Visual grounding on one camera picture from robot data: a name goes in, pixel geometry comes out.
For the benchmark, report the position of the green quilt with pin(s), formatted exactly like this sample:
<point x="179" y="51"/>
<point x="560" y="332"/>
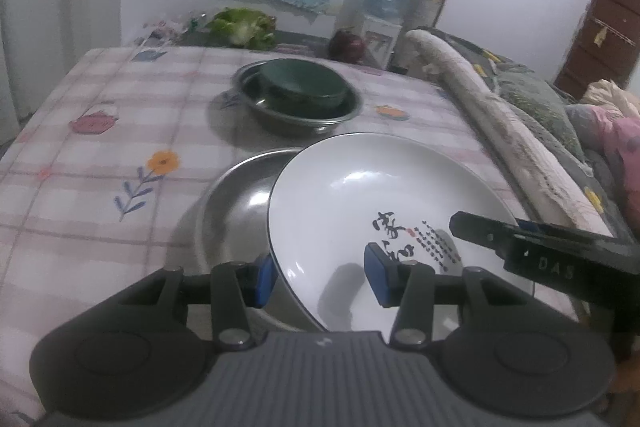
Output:
<point x="540" y="107"/>

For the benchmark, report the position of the white curtain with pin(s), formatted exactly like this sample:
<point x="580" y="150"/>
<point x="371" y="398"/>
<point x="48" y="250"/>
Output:
<point x="55" y="7"/>

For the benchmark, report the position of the green cabbage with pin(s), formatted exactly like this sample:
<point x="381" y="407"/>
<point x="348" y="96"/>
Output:
<point x="242" y="27"/>

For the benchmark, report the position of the brown wooden door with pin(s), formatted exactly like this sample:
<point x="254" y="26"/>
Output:
<point x="600" y="42"/>

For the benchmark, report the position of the white plastic bags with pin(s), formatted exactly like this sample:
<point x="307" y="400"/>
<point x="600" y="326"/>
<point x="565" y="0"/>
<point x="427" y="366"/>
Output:
<point x="165" y="29"/>

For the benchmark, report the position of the pink bedding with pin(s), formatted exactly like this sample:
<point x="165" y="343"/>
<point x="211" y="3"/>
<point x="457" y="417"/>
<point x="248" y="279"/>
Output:
<point x="620" y="137"/>

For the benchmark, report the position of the flower print paper roll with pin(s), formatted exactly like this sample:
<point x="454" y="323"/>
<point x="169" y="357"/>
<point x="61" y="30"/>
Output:
<point x="430" y="2"/>

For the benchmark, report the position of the dark green bowl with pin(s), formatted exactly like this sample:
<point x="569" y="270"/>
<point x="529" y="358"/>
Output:
<point x="305" y="82"/>

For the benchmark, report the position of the white printed plate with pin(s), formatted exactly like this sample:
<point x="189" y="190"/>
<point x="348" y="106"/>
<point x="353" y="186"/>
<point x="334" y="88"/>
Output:
<point x="340" y="187"/>

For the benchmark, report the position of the rolled white mat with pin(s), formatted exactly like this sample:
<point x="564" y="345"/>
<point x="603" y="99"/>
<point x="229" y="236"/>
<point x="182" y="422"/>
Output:
<point x="500" y="132"/>

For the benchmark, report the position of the checked teapot print tablecloth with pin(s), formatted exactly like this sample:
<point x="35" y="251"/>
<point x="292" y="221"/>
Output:
<point x="100" y="187"/>

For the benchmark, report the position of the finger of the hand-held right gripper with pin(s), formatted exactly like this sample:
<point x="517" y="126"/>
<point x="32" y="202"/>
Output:
<point x="480" y="229"/>
<point x="560" y="231"/>

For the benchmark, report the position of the white water dispenser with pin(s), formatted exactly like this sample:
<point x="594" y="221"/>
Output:
<point x="380" y="39"/>

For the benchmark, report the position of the red onion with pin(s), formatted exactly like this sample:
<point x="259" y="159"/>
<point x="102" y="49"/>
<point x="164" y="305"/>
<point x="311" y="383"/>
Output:
<point x="346" y="47"/>

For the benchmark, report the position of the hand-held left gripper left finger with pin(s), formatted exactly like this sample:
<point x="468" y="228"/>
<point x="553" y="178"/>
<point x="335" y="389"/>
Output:
<point x="265" y="282"/>

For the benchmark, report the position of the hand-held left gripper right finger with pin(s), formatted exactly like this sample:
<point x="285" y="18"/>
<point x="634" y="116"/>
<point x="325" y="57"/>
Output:
<point x="380" y="272"/>

